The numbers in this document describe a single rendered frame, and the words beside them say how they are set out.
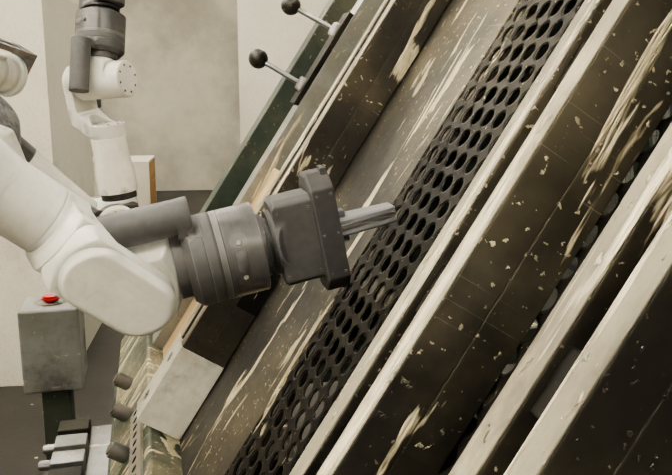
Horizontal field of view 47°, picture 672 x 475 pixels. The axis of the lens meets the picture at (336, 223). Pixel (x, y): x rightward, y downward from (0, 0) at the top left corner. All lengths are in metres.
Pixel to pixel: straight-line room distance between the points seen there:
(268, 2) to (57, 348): 3.56
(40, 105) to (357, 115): 2.58
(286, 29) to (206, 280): 4.30
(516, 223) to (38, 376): 1.35
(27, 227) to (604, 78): 0.47
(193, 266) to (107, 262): 0.08
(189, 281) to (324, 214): 0.14
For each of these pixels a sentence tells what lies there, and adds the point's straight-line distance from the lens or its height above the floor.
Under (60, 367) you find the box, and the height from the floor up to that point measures 0.80.
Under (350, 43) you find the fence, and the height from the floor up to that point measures 1.46.
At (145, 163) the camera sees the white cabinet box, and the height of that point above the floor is 0.70.
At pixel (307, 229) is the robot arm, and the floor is 1.26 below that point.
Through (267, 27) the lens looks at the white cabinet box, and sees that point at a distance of 4.96.
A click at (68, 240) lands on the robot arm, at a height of 1.27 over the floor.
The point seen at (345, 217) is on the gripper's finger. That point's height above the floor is 1.27.
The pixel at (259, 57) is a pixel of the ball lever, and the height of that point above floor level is 1.44.
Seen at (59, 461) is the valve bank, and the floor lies 0.76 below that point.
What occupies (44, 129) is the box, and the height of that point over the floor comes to 1.17.
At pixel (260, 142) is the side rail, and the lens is 1.69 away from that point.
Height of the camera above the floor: 1.41
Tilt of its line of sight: 11 degrees down
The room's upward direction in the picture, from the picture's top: straight up
